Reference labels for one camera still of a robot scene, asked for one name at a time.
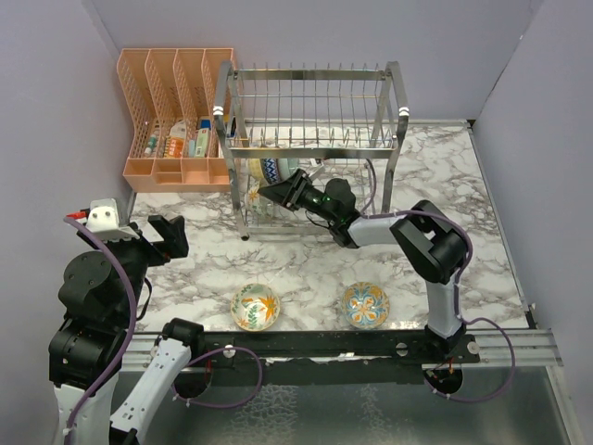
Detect peach plastic file organizer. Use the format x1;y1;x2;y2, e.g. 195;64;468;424
117;47;235;193

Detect black mounting rail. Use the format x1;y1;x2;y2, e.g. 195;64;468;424
198;330;480;387

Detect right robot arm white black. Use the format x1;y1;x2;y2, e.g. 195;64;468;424
259;169;473;362

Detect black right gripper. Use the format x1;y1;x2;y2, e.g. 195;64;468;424
258;171;338;225

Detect red patterned bowl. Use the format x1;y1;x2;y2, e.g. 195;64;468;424
260;159;281;184

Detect blue orange floral bowl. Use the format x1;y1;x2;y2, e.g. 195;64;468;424
340;282;390;330

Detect orange flower bowl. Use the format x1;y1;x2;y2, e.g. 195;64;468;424
230;283;281;332
246;182;273;219

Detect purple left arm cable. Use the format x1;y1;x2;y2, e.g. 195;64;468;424
62;215;139;445

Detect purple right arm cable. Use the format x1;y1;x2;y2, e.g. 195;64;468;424
360;159;518;403

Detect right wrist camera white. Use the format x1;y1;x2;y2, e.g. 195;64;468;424
309;159;325;181

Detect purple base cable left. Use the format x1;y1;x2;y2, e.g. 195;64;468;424
170;345;264;410

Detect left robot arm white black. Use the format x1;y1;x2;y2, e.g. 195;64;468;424
48;215;205;444

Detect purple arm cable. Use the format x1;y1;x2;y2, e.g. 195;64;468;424
62;215;139;445
360;159;518;403

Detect yellow dotted white bowl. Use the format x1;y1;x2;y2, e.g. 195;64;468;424
246;159;265;181

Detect small green white bottle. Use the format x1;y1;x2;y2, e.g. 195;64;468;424
143;133;158;158

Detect green white box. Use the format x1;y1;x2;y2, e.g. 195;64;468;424
194;128;210;158

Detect stainless steel dish rack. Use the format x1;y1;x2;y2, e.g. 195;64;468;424
213;61;410;240

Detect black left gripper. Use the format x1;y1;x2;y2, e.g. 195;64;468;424
82;212;188;322

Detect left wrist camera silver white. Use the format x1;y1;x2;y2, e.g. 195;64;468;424
66;198;140;242

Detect teal ribbed bowl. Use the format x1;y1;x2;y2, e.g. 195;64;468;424
277;159;299;181

